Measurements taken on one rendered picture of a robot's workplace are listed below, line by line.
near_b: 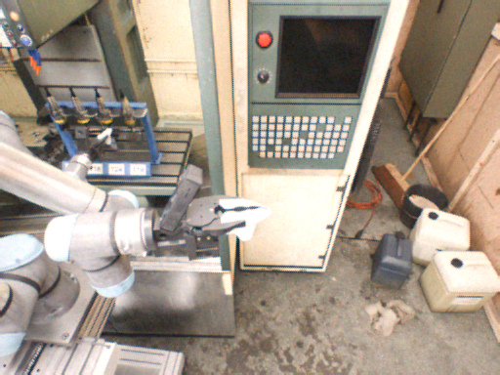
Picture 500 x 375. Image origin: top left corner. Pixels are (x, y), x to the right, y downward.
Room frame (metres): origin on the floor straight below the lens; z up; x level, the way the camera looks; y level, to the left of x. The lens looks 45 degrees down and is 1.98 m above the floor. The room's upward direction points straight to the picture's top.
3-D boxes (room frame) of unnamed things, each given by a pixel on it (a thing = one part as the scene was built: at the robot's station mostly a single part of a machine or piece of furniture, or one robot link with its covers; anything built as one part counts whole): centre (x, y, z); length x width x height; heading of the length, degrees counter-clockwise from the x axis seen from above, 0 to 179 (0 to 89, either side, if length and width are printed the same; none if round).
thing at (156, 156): (1.37, 0.51, 1.05); 0.10 x 0.05 x 0.30; 178
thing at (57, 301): (0.43, 0.55, 1.21); 0.15 x 0.15 x 0.10
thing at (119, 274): (0.35, 0.27, 1.46); 0.11 x 0.08 x 0.11; 8
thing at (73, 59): (1.88, 1.09, 1.16); 0.48 x 0.05 x 0.51; 88
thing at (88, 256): (0.33, 0.27, 1.56); 0.11 x 0.08 x 0.09; 98
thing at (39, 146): (1.48, 1.22, 0.97); 0.29 x 0.23 x 0.05; 88
